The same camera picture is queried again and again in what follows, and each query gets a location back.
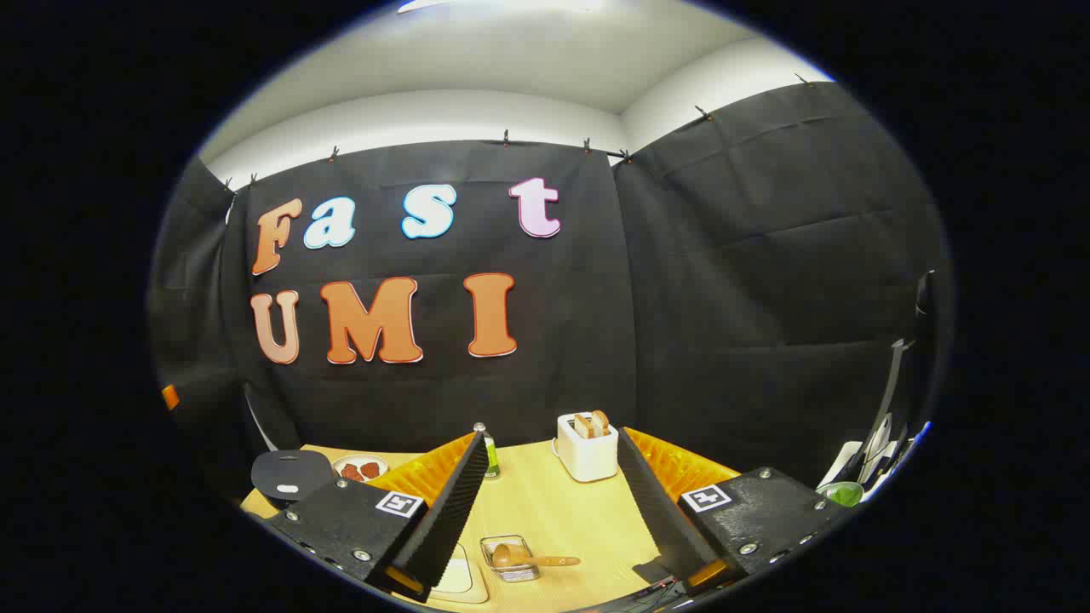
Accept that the green drink bottle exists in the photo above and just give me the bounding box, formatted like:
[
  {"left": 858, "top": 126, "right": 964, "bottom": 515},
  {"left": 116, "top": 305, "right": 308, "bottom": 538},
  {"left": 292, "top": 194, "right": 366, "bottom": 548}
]
[{"left": 473, "top": 423, "right": 501, "bottom": 478}]

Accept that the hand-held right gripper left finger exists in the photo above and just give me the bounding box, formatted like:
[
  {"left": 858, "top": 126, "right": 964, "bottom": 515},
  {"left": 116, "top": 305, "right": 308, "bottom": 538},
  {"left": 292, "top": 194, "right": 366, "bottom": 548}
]
[{"left": 264, "top": 430, "right": 491, "bottom": 601}]

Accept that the clear chopstick holder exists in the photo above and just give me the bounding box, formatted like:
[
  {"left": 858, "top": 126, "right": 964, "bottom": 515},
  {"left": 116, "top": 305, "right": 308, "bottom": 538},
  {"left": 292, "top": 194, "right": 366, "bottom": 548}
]
[{"left": 479, "top": 535, "right": 542, "bottom": 583}]

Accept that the green bowl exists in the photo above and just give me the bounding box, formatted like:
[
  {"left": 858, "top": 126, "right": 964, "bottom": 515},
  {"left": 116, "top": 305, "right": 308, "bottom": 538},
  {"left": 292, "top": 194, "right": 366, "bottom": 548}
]
[{"left": 817, "top": 481, "right": 865, "bottom": 509}]

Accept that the black backdrop cloth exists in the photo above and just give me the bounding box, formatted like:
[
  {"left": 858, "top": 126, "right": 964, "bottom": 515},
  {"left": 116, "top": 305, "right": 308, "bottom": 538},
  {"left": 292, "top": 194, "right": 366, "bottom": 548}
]
[{"left": 146, "top": 81, "right": 953, "bottom": 512}]

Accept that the white round plate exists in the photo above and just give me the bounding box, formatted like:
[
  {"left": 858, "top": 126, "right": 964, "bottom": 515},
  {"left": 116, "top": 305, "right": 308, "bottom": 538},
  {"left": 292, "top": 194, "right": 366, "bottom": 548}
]
[{"left": 332, "top": 455, "right": 390, "bottom": 484}]

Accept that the white board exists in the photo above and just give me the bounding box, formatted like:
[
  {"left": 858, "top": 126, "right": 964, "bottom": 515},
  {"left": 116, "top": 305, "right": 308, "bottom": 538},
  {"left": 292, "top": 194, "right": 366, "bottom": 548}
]
[{"left": 822, "top": 413, "right": 895, "bottom": 490}]

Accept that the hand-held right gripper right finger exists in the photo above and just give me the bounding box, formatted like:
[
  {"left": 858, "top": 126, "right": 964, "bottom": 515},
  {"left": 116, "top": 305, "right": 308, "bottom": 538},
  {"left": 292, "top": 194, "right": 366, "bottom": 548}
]
[{"left": 615, "top": 426, "right": 859, "bottom": 593}]

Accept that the black rice cooker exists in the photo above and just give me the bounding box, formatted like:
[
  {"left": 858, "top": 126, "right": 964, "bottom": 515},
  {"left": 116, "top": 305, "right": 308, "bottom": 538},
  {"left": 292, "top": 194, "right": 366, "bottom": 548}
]
[{"left": 251, "top": 450, "right": 335, "bottom": 509}]

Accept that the cream rectangular tray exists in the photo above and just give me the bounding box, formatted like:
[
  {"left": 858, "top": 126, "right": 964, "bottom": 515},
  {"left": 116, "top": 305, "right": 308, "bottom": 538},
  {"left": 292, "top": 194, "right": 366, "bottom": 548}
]
[{"left": 430, "top": 543, "right": 491, "bottom": 605}]

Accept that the white toaster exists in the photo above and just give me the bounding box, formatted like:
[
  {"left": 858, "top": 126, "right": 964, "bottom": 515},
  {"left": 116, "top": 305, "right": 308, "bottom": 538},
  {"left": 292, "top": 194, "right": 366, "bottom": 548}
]
[{"left": 554, "top": 412, "right": 619, "bottom": 484}]

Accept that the wooden spoon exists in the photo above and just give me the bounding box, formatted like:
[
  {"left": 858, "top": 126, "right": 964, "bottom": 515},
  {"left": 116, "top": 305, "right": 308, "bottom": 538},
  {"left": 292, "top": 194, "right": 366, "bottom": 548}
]
[{"left": 492, "top": 543, "right": 582, "bottom": 570}]

